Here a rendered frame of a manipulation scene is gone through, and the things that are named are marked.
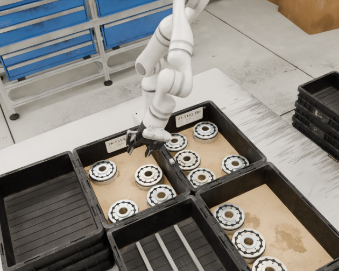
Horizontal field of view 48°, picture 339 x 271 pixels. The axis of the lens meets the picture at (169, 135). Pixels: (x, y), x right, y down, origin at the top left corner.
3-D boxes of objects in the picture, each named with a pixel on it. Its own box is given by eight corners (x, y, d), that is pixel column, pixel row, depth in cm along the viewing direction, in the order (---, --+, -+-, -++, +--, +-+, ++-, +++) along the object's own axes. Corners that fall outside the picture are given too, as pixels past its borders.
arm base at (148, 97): (141, 114, 176) (138, 83, 164) (160, 108, 178) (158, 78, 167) (148, 126, 169) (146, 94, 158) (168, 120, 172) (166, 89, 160)
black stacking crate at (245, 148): (148, 144, 158) (145, 123, 150) (210, 121, 166) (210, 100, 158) (193, 214, 131) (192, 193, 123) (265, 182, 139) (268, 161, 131)
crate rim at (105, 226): (72, 153, 143) (70, 149, 141) (145, 127, 151) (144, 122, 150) (106, 235, 116) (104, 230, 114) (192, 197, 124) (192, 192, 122)
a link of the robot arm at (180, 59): (194, 95, 107) (201, 52, 111) (166, 86, 105) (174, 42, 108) (184, 102, 114) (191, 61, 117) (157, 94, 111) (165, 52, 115)
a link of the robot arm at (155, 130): (142, 138, 114) (149, 124, 110) (139, 112, 121) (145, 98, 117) (170, 143, 117) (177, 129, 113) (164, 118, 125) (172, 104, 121)
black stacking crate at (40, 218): (0, 200, 141) (-12, 180, 133) (77, 171, 149) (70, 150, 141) (18, 293, 114) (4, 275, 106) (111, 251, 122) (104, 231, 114)
